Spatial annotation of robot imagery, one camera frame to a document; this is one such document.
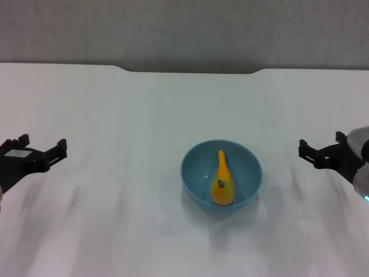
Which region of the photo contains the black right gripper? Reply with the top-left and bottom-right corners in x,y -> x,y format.
299,131 -> 367,185

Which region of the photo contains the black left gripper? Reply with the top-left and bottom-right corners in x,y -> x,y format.
0,133 -> 68,194

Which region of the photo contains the blue bowl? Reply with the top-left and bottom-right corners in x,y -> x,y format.
180,139 -> 263,215

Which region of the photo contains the yellow banana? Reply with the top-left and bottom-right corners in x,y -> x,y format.
210,149 -> 236,206

